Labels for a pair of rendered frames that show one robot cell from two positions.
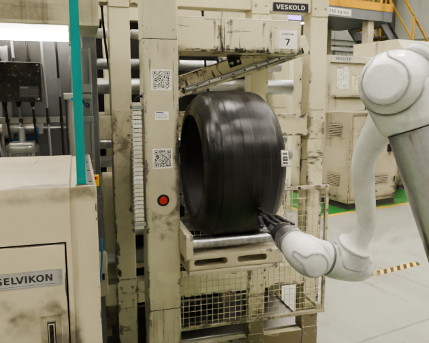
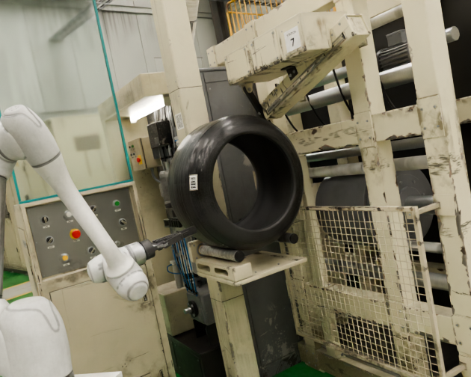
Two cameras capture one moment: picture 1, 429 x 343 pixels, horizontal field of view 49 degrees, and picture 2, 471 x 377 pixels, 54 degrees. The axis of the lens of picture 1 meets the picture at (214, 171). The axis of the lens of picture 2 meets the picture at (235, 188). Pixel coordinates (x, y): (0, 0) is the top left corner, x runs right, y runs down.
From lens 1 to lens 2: 250 cm
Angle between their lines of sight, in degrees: 76
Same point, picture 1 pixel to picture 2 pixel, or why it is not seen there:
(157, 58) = (175, 105)
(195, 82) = (273, 102)
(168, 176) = not seen: hidden behind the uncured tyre
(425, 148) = not seen: outside the picture
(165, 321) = (217, 310)
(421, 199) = not seen: outside the picture
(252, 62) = (305, 68)
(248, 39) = (266, 54)
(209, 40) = (245, 67)
